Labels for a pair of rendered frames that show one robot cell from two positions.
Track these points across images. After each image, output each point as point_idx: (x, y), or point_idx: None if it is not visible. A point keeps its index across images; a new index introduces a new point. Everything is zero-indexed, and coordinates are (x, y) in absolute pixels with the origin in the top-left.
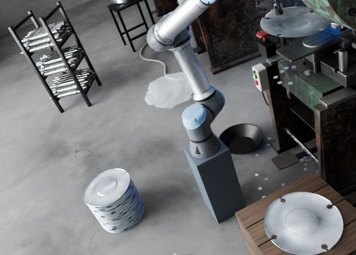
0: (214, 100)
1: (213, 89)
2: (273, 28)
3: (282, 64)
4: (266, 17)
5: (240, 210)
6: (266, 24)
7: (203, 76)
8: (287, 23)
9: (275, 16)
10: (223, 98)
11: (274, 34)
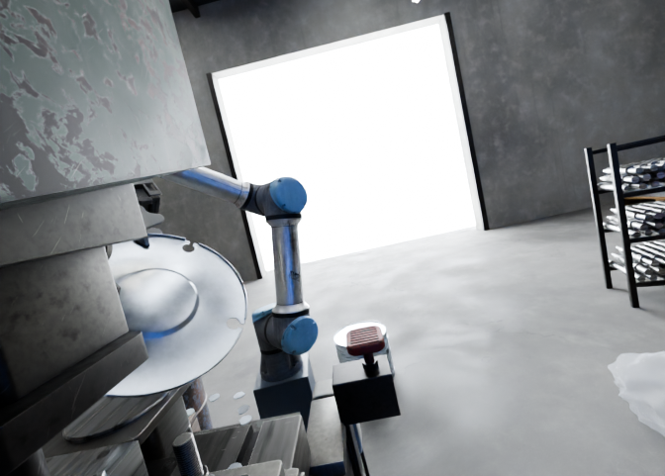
0: (273, 324)
1: (277, 311)
2: (214, 287)
3: (268, 418)
4: (185, 243)
5: (191, 416)
6: (212, 265)
7: (276, 280)
8: (172, 291)
9: (165, 248)
10: (284, 340)
11: (239, 315)
